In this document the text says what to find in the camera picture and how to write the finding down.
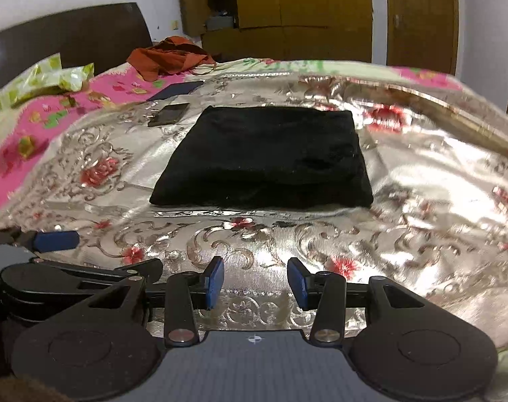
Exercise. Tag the grey box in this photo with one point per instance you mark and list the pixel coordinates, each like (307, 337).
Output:
(221, 22)

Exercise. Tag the wooden wardrobe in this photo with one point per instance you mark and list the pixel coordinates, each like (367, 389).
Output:
(304, 8)

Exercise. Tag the pink floral bedsheet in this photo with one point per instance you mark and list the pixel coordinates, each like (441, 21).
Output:
(27, 134)

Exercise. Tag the green floral pillow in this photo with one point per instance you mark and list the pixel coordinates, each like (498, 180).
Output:
(40, 81)

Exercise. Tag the dark wooden headboard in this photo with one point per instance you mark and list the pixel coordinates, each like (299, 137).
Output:
(69, 33)

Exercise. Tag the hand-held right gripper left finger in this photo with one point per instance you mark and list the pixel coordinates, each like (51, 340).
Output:
(212, 282)

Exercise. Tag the black pants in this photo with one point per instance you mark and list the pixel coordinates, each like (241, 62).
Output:
(270, 155)

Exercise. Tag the brown fuzzy cloth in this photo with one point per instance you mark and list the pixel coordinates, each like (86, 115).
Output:
(19, 389)

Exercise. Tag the shiny floral quilt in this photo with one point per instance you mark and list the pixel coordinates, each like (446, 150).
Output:
(425, 184)

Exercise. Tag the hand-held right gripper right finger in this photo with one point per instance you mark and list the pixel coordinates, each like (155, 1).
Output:
(298, 282)

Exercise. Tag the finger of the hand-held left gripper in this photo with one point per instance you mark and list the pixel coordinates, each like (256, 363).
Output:
(57, 240)
(147, 268)

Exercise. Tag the rust red garment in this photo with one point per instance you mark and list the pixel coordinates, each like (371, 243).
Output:
(166, 58)

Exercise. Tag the black phone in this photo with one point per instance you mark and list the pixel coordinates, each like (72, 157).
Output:
(169, 115)

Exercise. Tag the wooden door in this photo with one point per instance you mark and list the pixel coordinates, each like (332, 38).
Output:
(421, 16)

